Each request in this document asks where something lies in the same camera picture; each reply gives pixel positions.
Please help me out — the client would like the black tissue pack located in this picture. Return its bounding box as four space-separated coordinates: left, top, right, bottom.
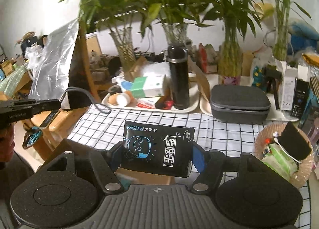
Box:
121 121 195 178

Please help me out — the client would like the green wet wipes pack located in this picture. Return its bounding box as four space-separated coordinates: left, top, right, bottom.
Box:
262 143 298 181

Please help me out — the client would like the cardboard box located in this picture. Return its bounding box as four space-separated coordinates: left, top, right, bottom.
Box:
38 139 175 186

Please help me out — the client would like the checked tablecloth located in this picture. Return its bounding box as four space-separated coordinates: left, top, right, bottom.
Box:
69 106 311 228

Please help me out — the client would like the wooden side table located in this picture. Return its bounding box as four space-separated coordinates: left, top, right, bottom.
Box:
16 107 88 163

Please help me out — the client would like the silver foil bag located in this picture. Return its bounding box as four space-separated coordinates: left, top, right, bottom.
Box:
29 19 79 100

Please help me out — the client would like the grey zip case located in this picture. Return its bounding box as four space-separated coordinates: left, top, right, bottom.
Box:
209 84 271 124

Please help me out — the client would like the white cap bottle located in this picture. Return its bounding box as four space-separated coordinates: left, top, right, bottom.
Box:
116 92 134 107

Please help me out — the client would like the white tray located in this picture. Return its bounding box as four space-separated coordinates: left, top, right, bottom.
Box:
102 82 200 113

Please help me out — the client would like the red white flat box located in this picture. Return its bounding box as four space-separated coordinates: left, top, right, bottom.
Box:
136 97 161 109

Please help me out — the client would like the black pouch on plate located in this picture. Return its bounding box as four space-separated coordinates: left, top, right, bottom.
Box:
278 122 311 161

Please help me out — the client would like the green white tissue box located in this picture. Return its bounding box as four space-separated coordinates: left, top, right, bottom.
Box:
130 75 167 98

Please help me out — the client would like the small black tripod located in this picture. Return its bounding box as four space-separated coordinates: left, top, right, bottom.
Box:
262 67 282 110

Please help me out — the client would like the glass vase with bamboo right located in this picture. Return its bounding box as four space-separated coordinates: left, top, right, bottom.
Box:
219 18 242 85

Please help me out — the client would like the glass vase with bamboo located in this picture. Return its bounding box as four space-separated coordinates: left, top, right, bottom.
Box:
109 27 136 72
219 18 242 85
162 23 188 44

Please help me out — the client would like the white product box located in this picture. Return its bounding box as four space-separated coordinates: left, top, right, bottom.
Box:
275 59 298 111

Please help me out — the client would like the black thermos bottle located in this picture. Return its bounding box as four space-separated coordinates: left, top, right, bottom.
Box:
166 43 190 110

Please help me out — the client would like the black product box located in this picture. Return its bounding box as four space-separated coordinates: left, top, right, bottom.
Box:
290 79 309 118

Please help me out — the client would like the glass vase with bamboo left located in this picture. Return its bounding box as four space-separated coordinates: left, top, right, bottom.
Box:
109 27 136 72

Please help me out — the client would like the glass vase with bamboo middle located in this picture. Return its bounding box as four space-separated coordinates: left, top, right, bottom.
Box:
162 23 188 44

